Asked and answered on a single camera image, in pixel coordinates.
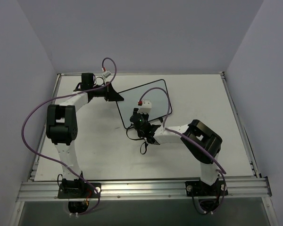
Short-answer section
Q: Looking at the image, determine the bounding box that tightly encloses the small black-framed whiteboard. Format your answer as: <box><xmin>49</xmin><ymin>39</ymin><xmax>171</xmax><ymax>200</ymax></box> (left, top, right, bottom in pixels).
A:
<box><xmin>117</xmin><ymin>79</ymin><xmax>172</xmax><ymax>129</ymax></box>

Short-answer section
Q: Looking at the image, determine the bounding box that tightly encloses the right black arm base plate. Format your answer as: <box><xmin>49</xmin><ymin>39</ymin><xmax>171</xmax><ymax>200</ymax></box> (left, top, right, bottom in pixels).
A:
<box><xmin>185</xmin><ymin>180</ymin><xmax>216</xmax><ymax>197</ymax></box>

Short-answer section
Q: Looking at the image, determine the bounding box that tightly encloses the aluminium right side rail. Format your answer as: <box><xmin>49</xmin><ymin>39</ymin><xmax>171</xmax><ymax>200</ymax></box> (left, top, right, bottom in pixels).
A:
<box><xmin>220</xmin><ymin>72</ymin><xmax>261</xmax><ymax>178</ymax></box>

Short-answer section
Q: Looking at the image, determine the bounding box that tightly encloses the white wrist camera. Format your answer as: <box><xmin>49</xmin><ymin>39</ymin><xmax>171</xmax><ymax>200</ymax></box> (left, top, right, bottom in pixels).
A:
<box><xmin>137</xmin><ymin>99</ymin><xmax>152</xmax><ymax>114</ymax></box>
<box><xmin>102</xmin><ymin>70</ymin><xmax>112</xmax><ymax>79</ymax></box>

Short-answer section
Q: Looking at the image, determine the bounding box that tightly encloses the aluminium rail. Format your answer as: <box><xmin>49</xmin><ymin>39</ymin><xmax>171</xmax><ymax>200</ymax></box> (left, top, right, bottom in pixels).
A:
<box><xmin>17</xmin><ymin>177</ymin><xmax>272</xmax><ymax>202</ymax></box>
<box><xmin>220</xmin><ymin>72</ymin><xmax>261</xmax><ymax>178</ymax></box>

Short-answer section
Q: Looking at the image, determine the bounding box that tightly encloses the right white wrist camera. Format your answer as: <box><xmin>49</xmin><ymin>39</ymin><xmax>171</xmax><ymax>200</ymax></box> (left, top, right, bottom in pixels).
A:
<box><xmin>137</xmin><ymin>99</ymin><xmax>152</xmax><ymax>114</ymax></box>

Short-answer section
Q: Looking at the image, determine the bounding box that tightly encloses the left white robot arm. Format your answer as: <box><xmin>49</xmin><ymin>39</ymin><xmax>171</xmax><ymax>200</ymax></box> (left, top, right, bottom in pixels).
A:
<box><xmin>46</xmin><ymin>71</ymin><xmax>124</xmax><ymax>197</ymax></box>

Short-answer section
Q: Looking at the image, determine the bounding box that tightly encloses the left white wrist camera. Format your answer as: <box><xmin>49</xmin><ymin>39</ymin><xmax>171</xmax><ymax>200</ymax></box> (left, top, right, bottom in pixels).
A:
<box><xmin>102</xmin><ymin>70</ymin><xmax>112</xmax><ymax>79</ymax></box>

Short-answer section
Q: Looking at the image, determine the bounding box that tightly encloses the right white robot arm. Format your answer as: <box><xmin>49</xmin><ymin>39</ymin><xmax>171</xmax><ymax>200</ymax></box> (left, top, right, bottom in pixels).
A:
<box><xmin>130</xmin><ymin>108</ymin><xmax>223</xmax><ymax>194</ymax></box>

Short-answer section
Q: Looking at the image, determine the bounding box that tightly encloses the aluminium front rail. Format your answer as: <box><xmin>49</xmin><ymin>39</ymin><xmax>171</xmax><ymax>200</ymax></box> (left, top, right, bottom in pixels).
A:
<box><xmin>17</xmin><ymin>177</ymin><xmax>272</xmax><ymax>202</ymax></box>

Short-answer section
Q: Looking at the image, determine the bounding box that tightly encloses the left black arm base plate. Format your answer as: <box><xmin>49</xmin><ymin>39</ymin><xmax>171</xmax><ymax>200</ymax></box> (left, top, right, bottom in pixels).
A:
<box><xmin>58</xmin><ymin>179</ymin><xmax>98</xmax><ymax>199</ymax></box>

